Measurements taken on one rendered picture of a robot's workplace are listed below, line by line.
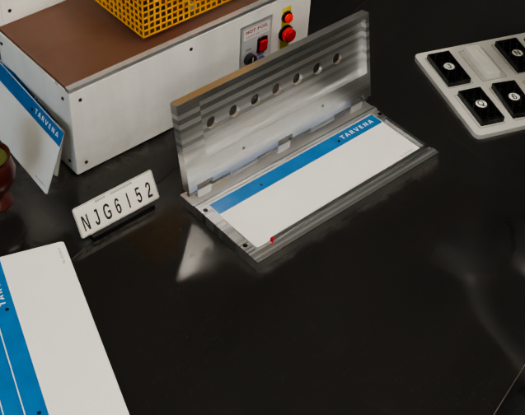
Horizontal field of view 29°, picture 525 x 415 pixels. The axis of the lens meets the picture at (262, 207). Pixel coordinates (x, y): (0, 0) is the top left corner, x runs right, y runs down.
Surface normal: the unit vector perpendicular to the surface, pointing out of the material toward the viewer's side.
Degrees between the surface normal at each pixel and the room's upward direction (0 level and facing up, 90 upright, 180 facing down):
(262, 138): 79
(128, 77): 90
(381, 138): 0
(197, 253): 0
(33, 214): 0
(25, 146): 69
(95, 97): 90
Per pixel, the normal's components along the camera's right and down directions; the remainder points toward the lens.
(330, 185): 0.04, -0.71
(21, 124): -0.73, 0.11
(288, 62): 0.65, 0.40
